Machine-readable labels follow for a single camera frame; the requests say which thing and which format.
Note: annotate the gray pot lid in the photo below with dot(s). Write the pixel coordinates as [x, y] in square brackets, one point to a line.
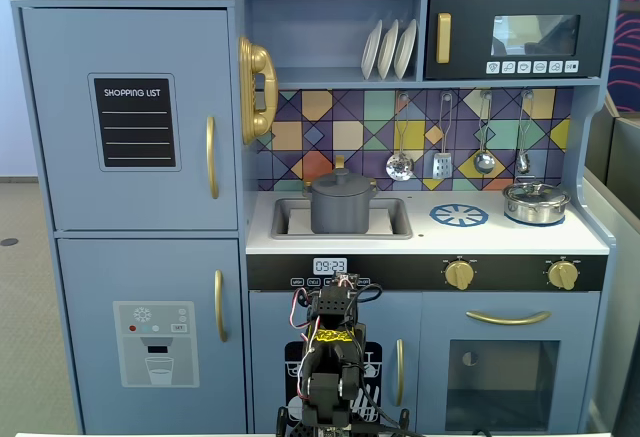
[341, 186]

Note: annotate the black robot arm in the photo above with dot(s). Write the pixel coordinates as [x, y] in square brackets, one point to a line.
[330, 377]

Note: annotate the stainless steel pot lid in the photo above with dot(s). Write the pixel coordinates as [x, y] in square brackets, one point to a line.
[535, 192]

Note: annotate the gray cooking pot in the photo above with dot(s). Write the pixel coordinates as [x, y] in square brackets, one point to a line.
[340, 212]

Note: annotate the gold toy faucet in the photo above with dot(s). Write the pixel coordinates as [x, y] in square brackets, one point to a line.
[339, 161]

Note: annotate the gray toy sink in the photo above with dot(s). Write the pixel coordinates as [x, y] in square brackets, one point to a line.
[400, 217]

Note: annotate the steel skimmer spoon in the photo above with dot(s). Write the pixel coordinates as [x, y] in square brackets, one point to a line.
[399, 167]

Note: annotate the steel slotted spatula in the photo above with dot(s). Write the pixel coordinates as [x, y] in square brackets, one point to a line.
[442, 166]

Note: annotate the dishwasher door with rack print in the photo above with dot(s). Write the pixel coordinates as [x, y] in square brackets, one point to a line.
[270, 337]

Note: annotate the gold toy telephone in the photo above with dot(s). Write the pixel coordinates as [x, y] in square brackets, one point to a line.
[255, 62]

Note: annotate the white toy plate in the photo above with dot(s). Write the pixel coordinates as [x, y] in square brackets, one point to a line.
[405, 49]
[387, 49]
[370, 52]

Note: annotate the blue toy kitchen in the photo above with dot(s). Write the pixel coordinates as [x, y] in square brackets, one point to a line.
[330, 42]

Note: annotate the gold stove knob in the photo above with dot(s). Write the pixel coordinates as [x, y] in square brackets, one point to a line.
[563, 275]
[459, 274]

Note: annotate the steel ladle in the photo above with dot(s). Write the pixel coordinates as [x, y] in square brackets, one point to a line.
[484, 162]

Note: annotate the blue oven door with window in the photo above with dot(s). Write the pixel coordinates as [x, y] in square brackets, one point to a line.
[435, 357]

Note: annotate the steel serving spoon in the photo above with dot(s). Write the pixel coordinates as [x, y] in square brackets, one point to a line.
[523, 162]

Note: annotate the black toy microwave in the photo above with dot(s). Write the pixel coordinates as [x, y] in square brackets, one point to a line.
[470, 37]

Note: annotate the black red table clamp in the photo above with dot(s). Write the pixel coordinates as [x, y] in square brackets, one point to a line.
[286, 422]
[404, 419]

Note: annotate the fridge door with dispenser print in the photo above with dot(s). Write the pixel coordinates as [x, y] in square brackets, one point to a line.
[85, 277]

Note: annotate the fridge door with shopping list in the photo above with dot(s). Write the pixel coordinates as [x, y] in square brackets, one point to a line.
[60, 182]

